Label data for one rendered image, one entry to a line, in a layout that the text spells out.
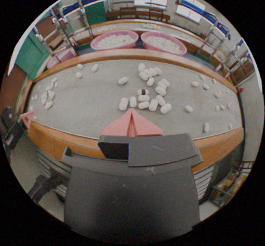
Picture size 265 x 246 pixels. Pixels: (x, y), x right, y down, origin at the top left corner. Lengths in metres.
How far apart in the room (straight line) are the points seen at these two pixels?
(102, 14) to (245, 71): 5.44
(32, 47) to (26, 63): 0.17
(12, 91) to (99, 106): 0.80
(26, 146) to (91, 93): 1.61
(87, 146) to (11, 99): 0.78
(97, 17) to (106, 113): 2.95
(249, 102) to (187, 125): 4.36
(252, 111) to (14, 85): 5.38
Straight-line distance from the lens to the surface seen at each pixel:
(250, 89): 4.61
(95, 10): 3.02
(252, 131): 4.55
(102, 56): 0.36
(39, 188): 0.50
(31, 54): 0.99
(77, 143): 0.26
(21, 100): 0.83
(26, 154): 1.78
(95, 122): 0.25
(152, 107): 0.22
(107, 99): 0.25
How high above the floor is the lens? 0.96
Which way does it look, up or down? 76 degrees down
